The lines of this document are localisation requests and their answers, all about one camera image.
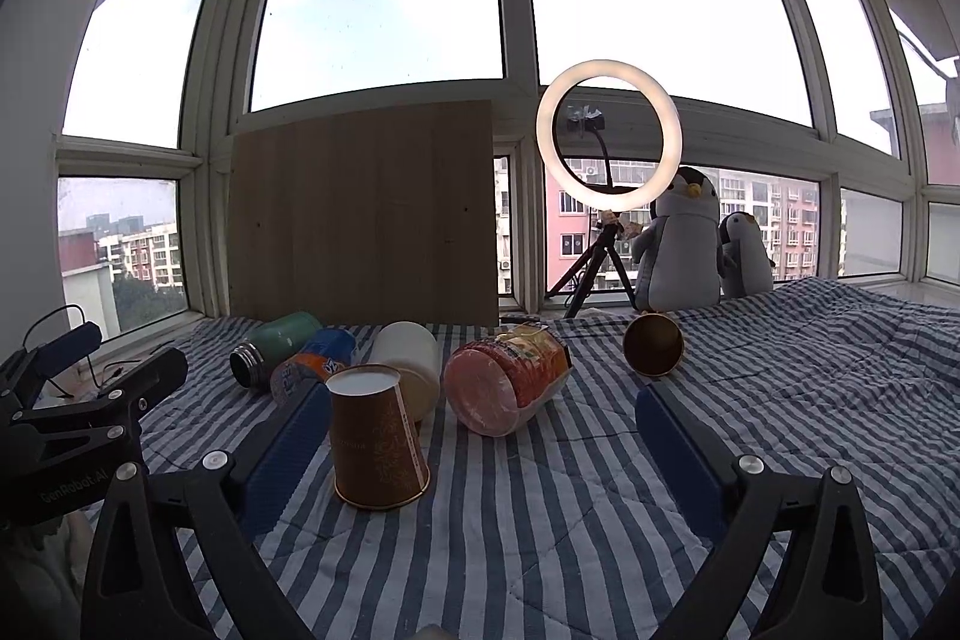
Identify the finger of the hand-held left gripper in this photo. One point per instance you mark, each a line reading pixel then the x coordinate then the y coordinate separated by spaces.
pixel 71 344
pixel 154 370

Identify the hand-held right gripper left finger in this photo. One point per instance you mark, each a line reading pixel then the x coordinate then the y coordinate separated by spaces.
pixel 289 434

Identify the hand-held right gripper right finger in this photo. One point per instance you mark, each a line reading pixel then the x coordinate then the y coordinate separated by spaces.
pixel 679 441

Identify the brown paper cup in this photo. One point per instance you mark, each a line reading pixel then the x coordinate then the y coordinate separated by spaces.
pixel 654 346
pixel 375 445

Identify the white plastic cup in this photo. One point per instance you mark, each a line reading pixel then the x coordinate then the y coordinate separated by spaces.
pixel 412 359

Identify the instant noodle cup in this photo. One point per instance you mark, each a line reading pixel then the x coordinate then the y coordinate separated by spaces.
pixel 502 381

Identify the orange blue soda can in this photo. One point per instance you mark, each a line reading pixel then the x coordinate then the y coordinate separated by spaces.
pixel 319 359

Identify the green thermos bottle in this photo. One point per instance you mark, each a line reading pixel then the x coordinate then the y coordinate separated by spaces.
pixel 274 344

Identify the blue striped blanket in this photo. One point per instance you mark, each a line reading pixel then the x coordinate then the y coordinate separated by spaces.
pixel 525 535

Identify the large penguin plush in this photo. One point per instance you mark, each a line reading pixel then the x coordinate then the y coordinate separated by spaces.
pixel 679 250

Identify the small penguin plush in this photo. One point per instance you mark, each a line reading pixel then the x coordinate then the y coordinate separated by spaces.
pixel 744 257

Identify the black tripod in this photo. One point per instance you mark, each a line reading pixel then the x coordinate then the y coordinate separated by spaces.
pixel 600 250

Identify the wooden board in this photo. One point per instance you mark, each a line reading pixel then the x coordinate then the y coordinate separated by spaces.
pixel 360 212

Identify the black phone holder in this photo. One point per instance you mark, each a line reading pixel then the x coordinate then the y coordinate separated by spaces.
pixel 585 121

